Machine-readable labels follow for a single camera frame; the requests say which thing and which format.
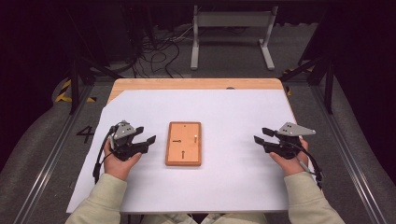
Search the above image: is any tangle of black floor cables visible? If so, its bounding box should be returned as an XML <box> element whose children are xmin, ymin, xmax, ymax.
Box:
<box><xmin>129</xmin><ymin>24</ymin><xmax>194</xmax><ymax>79</ymax></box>

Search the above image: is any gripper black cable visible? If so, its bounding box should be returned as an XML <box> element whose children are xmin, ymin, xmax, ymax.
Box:
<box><xmin>288</xmin><ymin>141</ymin><xmax>325</xmax><ymax>189</ymax></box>
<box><xmin>92</xmin><ymin>125</ymin><xmax>120</xmax><ymax>185</ymax></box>

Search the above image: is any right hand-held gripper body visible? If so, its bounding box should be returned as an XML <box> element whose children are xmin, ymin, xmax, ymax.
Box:
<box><xmin>263</xmin><ymin>121</ymin><xmax>317</xmax><ymax>161</ymax></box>

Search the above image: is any person's right hand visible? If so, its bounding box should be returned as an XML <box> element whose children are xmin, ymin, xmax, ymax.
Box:
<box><xmin>268</xmin><ymin>138</ymin><xmax>310</xmax><ymax>177</ymax></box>

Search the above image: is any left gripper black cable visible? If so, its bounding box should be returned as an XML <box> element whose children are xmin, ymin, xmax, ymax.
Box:
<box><xmin>92</xmin><ymin>125</ymin><xmax>120</xmax><ymax>185</ymax></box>

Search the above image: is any aluminium floor rail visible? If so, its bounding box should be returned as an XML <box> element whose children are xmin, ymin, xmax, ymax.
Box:
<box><xmin>11</xmin><ymin>83</ymin><xmax>95</xmax><ymax>224</ymax></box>
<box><xmin>310</xmin><ymin>83</ymin><xmax>390</xmax><ymax>224</ymax></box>

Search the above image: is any yellow black hazard tape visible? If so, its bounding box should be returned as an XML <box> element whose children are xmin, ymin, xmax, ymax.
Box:
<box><xmin>54</xmin><ymin>78</ymin><xmax>96</xmax><ymax>104</ymax></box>

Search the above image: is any white metal stand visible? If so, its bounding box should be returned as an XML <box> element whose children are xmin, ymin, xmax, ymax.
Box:
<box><xmin>190</xmin><ymin>5</ymin><xmax>279</xmax><ymax>72</ymax></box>

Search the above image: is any person's left hand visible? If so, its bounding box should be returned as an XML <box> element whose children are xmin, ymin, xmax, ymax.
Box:
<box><xmin>103</xmin><ymin>139</ymin><xmax>143</xmax><ymax>182</ymax></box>

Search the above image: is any wooden tray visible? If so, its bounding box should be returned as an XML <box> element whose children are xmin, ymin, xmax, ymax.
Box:
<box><xmin>164</xmin><ymin>120</ymin><xmax>203</xmax><ymax>167</ymax></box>

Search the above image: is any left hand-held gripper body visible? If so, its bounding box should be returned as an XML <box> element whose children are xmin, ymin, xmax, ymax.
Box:
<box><xmin>108</xmin><ymin>119</ymin><xmax>149</xmax><ymax>162</ymax></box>

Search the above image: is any white paper sheet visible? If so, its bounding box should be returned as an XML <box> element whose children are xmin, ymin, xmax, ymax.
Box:
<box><xmin>65</xmin><ymin>89</ymin><xmax>315</xmax><ymax>215</ymax></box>

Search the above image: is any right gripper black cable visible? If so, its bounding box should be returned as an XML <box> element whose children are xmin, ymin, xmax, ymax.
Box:
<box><xmin>288</xmin><ymin>141</ymin><xmax>325</xmax><ymax>189</ymax></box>

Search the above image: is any black metal stand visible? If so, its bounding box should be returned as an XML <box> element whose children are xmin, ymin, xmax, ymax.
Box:
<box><xmin>277</xmin><ymin>50</ymin><xmax>336</xmax><ymax>115</ymax></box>
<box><xmin>65</xmin><ymin>50</ymin><xmax>123</xmax><ymax>115</ymax></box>

